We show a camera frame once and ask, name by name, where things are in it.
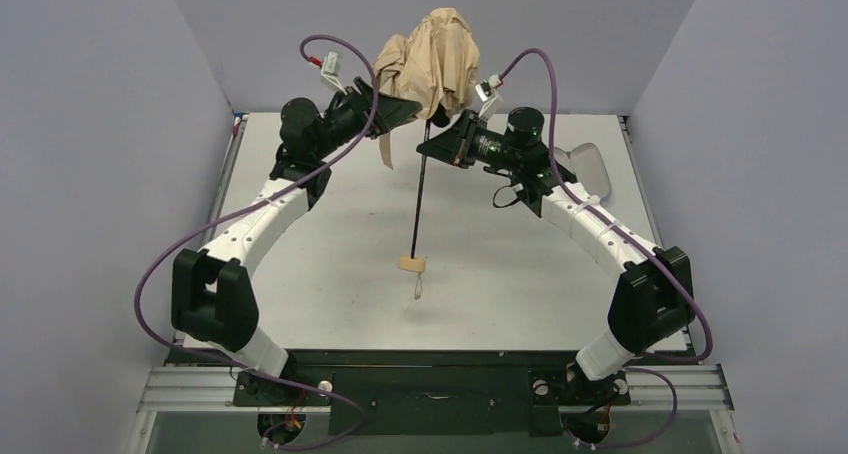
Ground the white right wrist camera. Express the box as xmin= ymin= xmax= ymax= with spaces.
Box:
xmin=475 ymin=74 xmax=503 ymax=121

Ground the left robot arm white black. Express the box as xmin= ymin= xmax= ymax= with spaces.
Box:
xmin=171 ymin=77 xmax=422 ymax=377

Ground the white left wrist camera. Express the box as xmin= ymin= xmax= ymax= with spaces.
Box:
xmin=307 ymin=51 xmax=346 ymax=94

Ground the aluminium front rail frame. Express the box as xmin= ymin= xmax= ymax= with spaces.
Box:
xmin=127 ymin=352 xmax=741 ymax=453

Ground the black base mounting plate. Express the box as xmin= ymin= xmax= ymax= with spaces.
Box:
xmin=232 ymin=349 xmax=631 ymax=438

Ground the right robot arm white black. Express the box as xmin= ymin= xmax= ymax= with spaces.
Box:
xmin=416 ymin=107 xmax=696 ymax=382

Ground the beige umbrella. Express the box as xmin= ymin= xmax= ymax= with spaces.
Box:
xmin=372 ymin=7 xmax=482 ymax=301

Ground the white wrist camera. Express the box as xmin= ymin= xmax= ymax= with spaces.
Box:
xmin=475 ymin=74 xmax=503 ymax=121
xmin=307 ymin=51 xmax=346 ymax=94

